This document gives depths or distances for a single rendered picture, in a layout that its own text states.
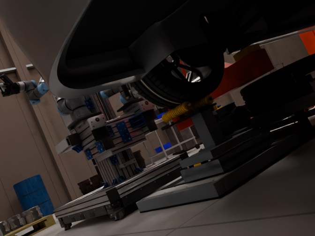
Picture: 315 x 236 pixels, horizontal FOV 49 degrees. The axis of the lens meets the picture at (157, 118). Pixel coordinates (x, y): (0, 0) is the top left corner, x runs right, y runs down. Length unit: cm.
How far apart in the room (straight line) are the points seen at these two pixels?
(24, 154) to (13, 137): 55
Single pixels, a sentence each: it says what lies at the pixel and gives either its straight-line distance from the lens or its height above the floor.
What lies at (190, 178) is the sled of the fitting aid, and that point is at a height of 11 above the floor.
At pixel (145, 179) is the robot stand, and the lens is 273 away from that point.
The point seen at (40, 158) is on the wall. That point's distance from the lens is 1022.
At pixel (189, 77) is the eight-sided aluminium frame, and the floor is 71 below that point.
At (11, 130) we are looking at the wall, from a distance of 1025.
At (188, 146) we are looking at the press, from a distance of 871.
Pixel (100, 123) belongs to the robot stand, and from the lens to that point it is 266.
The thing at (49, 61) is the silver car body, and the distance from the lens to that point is 134.
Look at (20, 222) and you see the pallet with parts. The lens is 568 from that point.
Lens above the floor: 35
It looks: 5 degrees up
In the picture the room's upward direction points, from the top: 25 degrees counter-clockwise
